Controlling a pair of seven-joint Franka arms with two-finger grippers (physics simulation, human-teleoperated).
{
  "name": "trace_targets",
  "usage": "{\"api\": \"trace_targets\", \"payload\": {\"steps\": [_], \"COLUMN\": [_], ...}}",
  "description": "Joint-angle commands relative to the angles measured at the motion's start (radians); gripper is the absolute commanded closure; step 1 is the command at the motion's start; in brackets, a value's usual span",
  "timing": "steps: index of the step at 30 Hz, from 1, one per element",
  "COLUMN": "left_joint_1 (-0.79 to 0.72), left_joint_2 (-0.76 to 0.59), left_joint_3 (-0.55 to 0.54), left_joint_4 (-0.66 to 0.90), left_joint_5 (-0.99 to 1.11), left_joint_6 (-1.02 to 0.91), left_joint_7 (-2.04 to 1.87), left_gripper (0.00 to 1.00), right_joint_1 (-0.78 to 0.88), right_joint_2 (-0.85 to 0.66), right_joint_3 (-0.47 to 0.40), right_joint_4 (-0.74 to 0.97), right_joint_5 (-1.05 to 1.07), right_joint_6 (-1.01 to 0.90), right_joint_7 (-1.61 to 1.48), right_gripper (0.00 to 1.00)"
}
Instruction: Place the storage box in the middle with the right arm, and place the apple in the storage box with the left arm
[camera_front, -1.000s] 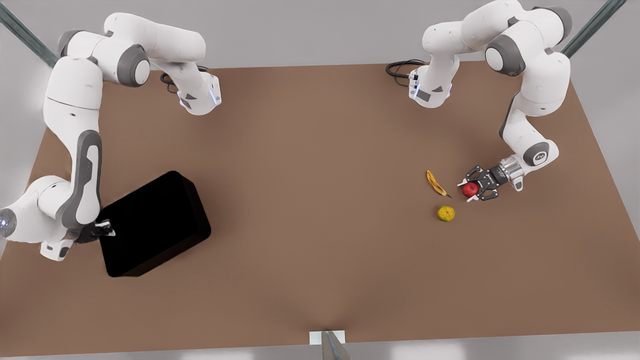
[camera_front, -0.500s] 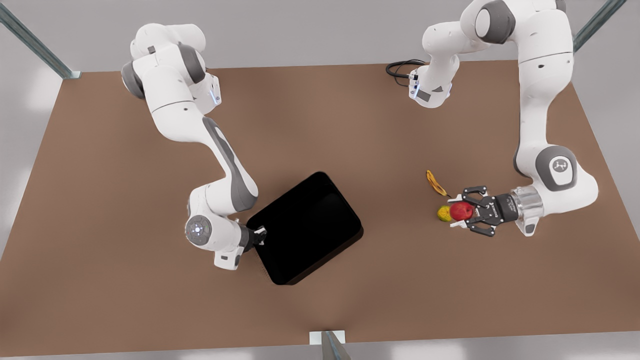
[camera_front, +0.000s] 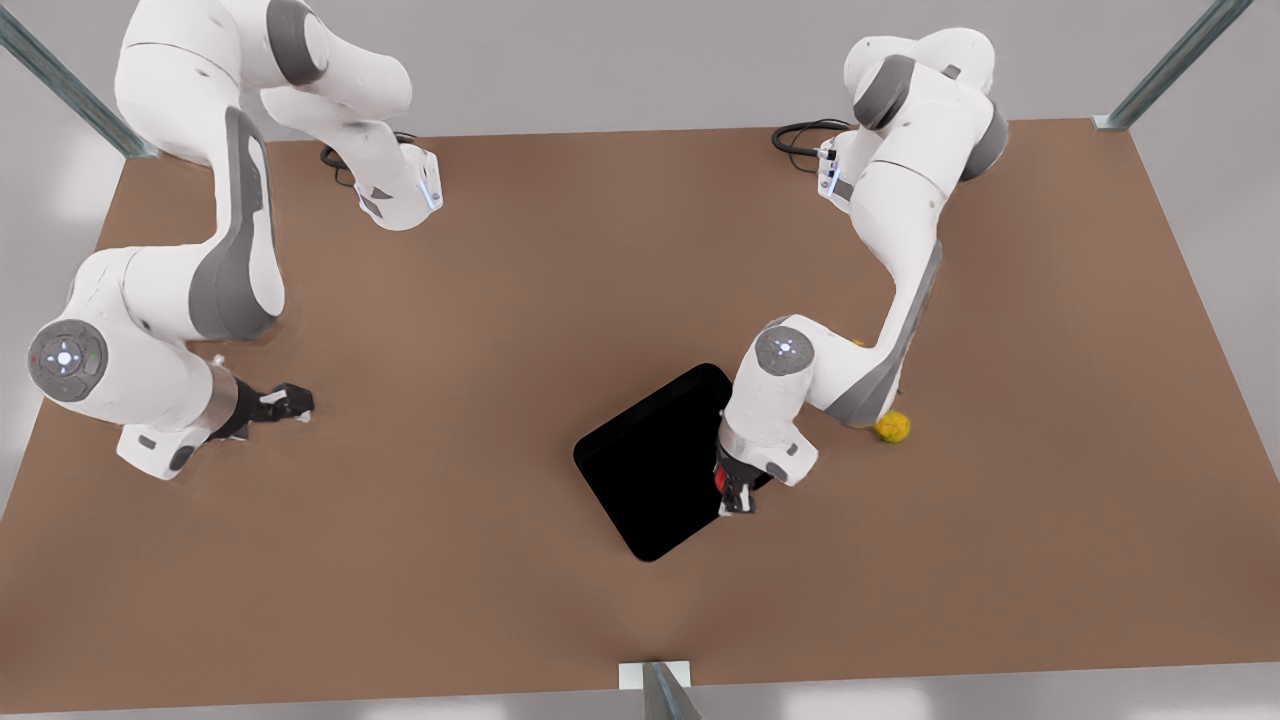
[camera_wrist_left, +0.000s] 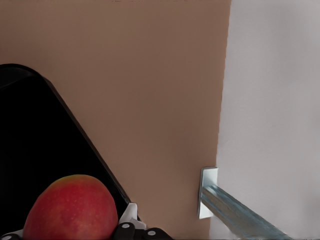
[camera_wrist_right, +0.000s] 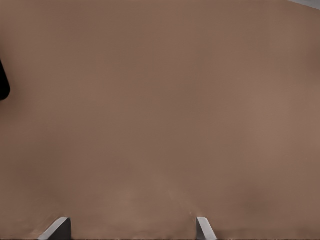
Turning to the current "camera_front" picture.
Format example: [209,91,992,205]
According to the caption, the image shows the black storage box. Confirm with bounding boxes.
[573,363,776,563]

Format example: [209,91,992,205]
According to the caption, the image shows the silver frame post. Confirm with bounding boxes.
[1092,0,1257,132]
[0,8,162,161]
[619,660,703,720]

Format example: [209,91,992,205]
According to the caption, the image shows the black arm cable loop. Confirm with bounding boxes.
[319,131,419,188]
[771,119,854,177]

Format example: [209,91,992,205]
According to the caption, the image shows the black right arm cable loop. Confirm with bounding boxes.
[319,131,419,188]

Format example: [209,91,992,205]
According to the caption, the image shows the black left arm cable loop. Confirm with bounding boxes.
[771,119,854,177]

